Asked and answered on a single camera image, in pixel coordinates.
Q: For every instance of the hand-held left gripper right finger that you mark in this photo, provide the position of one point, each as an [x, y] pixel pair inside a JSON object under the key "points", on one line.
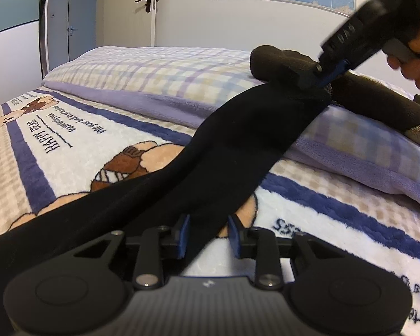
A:
{"points": [[233, 238]]}

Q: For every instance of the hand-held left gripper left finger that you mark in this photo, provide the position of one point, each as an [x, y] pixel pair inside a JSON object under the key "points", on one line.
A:
{"points": [[183, 234]]}

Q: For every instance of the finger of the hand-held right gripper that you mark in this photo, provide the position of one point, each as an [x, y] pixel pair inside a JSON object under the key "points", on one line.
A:
{"points": [[330, 73]]}

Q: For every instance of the beige and black sweatshirt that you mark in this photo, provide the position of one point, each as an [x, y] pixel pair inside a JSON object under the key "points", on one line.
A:
{"points": [[248, 136]]}

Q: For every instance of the printed bear blanket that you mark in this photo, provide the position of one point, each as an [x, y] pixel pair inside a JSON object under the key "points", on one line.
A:
{"points": [[73, 168]]}

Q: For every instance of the plaid pillow right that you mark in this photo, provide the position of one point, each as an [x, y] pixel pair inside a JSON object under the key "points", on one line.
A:
{"points": [[154, 77]]}

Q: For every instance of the cream door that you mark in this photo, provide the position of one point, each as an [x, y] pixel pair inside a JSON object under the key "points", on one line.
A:
{"points": [[126, 24]]}

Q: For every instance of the grey door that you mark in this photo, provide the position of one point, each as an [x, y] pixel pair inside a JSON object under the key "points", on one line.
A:
{"points": [[82, 14]]}

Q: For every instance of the white and teal wardrobe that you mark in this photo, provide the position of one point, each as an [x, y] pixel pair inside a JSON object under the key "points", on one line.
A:
{"points": [[14, 14]]}

